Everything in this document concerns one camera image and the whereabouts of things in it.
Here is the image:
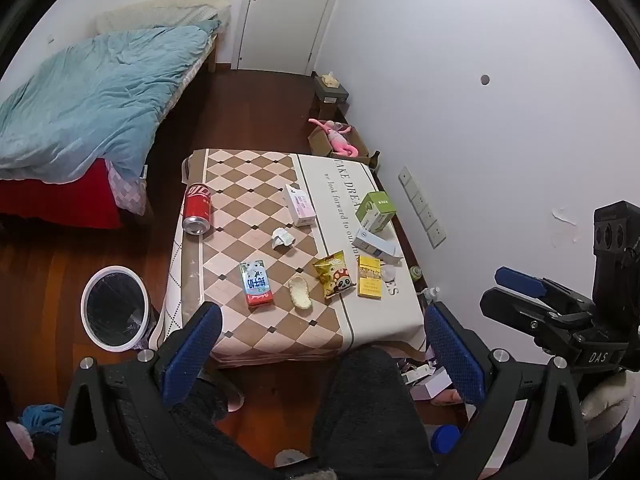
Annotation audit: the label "white door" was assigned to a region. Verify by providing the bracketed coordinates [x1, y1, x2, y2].
[231, 0, 351, 77]

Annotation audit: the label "long white and blue box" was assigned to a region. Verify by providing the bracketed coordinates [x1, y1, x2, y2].
[351, 227, 403, 266]

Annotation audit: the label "green and white box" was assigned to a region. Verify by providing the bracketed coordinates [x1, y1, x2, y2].
[355, 191, 397, 233]

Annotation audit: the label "pink fluffy cloth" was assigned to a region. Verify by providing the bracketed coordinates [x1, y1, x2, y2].
[5, 420, 36, 461]

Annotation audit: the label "red soda can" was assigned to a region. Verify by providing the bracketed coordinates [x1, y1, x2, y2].
[181, 182, 213, 237]

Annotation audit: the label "white boxes under table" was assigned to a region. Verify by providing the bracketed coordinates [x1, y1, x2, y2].
[400, 357, 451, 401]

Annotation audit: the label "checkered tablecloth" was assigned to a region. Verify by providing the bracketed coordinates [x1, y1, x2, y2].
[150, 148, 428, 368]

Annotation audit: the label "blue jacket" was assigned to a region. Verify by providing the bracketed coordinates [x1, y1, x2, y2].
[20, 404, 65, 436]

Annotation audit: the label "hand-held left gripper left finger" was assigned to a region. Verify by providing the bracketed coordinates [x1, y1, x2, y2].
[56, 301, 223, 480]

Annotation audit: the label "white and pink box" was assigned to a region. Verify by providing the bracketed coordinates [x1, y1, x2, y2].
[283, 183, 317, 227]

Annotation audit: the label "open cardboard box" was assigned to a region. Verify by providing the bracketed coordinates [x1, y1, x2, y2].
[307, 121, 371, 161]

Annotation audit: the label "blue and red milk carton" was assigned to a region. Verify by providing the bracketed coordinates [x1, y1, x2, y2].
[239, 260, 275, 308]

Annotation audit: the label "yellow cigarette box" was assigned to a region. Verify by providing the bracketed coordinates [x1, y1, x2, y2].
[357, 255, 383, 300]

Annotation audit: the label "person's right forearm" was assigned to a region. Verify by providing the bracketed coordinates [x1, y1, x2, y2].
[580, 370, 636, 441]

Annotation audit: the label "blue round lid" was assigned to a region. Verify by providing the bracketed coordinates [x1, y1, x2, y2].
[431, 424, 461, 453]

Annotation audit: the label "white round trash bin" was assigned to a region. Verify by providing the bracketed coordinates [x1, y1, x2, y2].
[80, 266, 156, 352]

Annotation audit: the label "pink checkered mattress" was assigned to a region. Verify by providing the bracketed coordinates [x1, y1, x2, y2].
[105, 160, 151, 216]

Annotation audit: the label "person's right leg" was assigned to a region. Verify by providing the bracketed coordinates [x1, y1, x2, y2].
[311, 347, 436, 480]

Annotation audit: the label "pink plush toy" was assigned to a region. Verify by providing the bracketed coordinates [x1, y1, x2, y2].
[308, 118, 360, 157]

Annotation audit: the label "wooden bed frame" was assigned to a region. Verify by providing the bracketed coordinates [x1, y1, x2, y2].
[205, 30, 221, 75]

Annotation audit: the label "person's leg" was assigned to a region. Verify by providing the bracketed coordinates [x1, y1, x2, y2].
[167, 377, 321, 480]
[311, 347, 436, 480]

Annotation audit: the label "person's left leg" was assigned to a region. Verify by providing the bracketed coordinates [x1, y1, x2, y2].
[167, 377, 321, 480]

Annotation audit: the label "grey tissue box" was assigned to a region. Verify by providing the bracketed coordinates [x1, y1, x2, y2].
[312, 74, 350, 118]

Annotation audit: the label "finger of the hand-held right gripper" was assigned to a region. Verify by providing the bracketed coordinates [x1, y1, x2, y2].
[495, 267, 595, 314]
[480, 287, 596, 356]

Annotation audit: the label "white wall socket strip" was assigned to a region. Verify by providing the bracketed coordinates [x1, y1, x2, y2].
[398, 166, 447, 249]

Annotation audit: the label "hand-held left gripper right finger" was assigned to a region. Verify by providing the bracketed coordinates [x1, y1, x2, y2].
[424, 300, 590, 480]

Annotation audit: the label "yellow snack packet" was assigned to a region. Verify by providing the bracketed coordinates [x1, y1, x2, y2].
[313, 251, 357, 301]

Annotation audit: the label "pale bread piece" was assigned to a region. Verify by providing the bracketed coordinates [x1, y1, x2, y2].
[287, 275, 313, 311]

